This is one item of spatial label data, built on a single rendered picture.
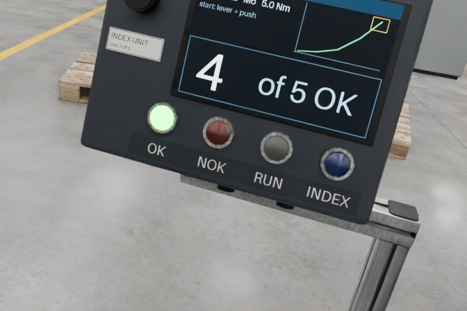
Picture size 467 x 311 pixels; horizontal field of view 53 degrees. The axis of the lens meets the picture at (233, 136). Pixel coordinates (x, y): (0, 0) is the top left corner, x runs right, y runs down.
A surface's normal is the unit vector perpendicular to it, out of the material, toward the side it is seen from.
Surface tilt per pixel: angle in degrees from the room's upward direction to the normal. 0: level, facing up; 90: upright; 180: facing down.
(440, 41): 90
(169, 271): 0
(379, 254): 90
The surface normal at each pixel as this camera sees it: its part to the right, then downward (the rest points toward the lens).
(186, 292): 0.17, -0.90
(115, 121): -0.19, 0.11
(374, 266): -0.25, 0.35
